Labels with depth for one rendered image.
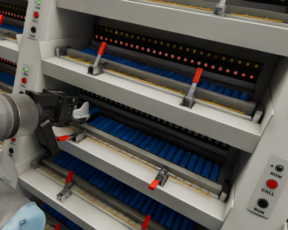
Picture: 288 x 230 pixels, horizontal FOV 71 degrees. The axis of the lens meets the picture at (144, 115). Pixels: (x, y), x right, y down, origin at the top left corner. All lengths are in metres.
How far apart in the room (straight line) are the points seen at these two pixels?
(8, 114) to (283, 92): 0.50
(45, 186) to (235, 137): 0.59
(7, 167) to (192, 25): 0.72
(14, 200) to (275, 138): 0.45
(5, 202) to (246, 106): 0.48
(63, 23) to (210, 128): 0.53
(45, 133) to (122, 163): 0.20
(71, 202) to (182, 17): 0.60
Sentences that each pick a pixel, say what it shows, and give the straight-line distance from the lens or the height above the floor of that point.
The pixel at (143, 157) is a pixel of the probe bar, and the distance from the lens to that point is 0.55.
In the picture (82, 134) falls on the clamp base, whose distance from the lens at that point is 0.61.
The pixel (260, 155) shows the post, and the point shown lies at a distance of 0.46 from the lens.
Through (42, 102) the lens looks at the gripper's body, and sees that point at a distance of 0.50.
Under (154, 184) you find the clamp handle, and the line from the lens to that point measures 0.46.
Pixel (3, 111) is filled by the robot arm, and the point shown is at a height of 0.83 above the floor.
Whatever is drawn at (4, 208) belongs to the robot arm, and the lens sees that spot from 0.36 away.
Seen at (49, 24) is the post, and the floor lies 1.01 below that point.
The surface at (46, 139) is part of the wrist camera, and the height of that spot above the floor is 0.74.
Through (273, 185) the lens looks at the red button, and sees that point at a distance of 0.47.
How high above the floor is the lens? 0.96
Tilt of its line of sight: 11 degrees down
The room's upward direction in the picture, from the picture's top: 17 degrees clockwise
